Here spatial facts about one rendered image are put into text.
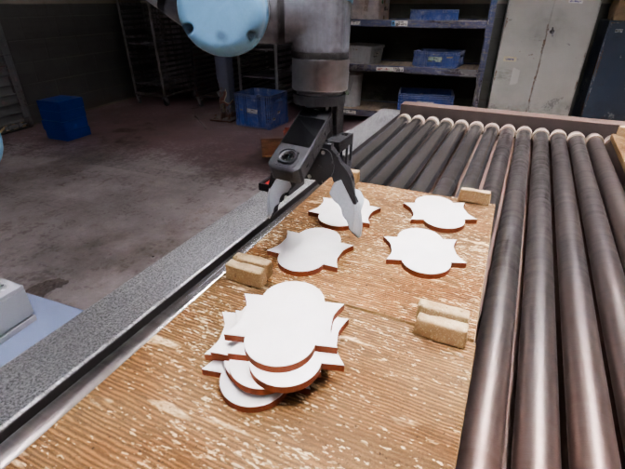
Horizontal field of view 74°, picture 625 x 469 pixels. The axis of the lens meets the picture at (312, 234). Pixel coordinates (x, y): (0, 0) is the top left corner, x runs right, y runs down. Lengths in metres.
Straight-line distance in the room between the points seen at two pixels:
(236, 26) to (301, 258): 0.35
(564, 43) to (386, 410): 4.84
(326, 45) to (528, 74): 4.62
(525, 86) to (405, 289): 4.63
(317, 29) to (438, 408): 0.44
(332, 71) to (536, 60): 4.60
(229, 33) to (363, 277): 0.36
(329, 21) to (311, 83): 0.07
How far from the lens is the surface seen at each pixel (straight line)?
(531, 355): 0.57
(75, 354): 0.59
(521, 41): 5.08
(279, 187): 0.63
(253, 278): 0.58
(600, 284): 0.77
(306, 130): 0.55
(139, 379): 0.50
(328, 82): 0.56
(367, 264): 0.63
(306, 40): 0.55
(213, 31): 0.41
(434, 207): 0.81
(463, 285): 0.62
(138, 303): 0.63
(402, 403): 0.45
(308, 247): 0.65
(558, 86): 5.18
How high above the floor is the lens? 1.28
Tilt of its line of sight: 29 degrees down
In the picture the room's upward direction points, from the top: straight up
